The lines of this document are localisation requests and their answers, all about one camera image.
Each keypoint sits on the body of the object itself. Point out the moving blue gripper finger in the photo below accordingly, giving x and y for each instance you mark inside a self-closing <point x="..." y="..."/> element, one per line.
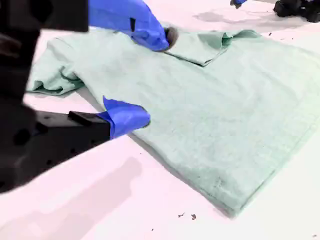
<point x="238" y="2"/>
<point x="140" y="22"/>

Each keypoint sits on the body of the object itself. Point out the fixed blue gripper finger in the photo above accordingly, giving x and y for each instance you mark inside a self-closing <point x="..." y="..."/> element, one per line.
<point x="125" y="117"/>

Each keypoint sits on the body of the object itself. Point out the pale green T-shirt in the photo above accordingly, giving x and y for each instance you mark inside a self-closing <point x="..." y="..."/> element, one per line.
<point x="212" y="120"/>

